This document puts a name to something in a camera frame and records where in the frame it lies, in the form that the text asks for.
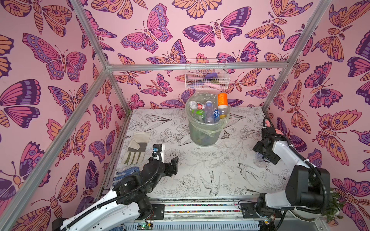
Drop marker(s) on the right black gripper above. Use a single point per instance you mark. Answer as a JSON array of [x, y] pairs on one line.
[[262, 148]]

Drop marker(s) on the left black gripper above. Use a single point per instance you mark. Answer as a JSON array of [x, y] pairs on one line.
[[169, 172]]

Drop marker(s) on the blue label bottle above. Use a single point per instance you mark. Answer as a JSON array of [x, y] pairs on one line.
[[216, 115], [259, 157]]

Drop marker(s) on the orange label bottle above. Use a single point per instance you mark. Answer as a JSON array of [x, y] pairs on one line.
[[222, 105]]

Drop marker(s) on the purple label clear bottle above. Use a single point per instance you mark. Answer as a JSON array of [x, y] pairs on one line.
[[209, 112]]

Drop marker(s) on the lime green label bottle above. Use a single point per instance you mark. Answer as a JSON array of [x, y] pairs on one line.
[[198, 115]]

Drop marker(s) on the red white label bottle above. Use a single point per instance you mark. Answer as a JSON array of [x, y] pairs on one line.
[[196, 106]]

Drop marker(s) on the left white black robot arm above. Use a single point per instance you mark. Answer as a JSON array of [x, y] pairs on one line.
[[126, 201]]

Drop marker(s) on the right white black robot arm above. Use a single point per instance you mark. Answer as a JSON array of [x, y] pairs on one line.
[[308, 187]]

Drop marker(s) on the grey mesh waste bin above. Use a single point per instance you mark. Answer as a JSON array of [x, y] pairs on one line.
[[204, 134]]

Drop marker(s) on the pink plastic watering can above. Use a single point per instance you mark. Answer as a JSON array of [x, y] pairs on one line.
[[272, 129]]

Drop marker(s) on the beige grey work glove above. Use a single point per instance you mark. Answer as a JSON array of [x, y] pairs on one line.
[[136, 149]]

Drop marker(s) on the potted green plant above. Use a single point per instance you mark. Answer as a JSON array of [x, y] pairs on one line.
[[330, 215]]

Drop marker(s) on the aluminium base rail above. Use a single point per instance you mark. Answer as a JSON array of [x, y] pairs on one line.
[[204, 215]]

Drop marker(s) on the white wire wall basket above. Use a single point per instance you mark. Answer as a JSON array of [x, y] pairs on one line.
[[207, 76]]

